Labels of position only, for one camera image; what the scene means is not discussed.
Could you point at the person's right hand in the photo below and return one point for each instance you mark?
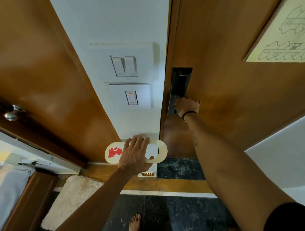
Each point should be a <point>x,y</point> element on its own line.
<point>188,105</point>

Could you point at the person's left hand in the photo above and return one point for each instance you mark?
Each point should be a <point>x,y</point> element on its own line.
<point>132,159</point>

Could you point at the person's left little finger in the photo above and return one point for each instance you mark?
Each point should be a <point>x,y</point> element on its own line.
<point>127,145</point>

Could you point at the person's right fingers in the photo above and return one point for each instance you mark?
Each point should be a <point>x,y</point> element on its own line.
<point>178,104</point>

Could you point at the person's left thumb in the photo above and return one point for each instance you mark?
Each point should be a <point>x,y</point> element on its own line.
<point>149,159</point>

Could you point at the person's left middle finger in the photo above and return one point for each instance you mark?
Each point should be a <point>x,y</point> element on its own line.
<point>139,142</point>

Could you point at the cream door hanger sign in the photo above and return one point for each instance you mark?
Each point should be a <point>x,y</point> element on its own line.
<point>114,152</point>

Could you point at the person's left forearm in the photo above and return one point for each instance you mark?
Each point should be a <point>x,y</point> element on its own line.
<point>95,204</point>

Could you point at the person's right forearm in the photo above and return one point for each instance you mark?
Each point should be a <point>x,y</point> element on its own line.
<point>228,166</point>

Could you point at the black wristband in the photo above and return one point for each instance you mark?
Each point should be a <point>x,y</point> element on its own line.
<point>188,112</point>

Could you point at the person's foot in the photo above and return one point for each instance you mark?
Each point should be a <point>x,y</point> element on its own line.
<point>135,223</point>

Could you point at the brown wooden door with lock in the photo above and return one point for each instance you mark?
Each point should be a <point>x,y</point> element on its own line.
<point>226,59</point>

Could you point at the white fluffy rug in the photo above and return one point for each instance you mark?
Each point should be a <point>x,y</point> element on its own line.
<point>71,202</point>

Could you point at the chrome hook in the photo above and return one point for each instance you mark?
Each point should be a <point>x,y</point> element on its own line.
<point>38,162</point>

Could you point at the brown wooden door with knob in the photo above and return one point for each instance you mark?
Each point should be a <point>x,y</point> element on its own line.
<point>47,71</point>

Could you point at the brown wooden cabinet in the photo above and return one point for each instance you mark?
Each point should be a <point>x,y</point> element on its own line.
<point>33,202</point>

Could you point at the silver door knob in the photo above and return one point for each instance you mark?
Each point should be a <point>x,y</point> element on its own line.
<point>13,113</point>

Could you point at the grey cloth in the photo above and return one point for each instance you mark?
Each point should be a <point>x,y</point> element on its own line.
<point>12,190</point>

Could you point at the framed floor plan sign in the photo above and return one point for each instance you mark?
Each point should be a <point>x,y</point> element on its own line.
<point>281,35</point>

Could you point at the black sleeve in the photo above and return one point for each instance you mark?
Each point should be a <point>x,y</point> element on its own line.
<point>287,217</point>

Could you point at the white single switch plate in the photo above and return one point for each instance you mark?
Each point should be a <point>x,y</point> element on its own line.
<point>131,97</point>

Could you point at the white double switch plate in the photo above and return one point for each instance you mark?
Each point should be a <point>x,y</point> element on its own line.
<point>124,65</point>

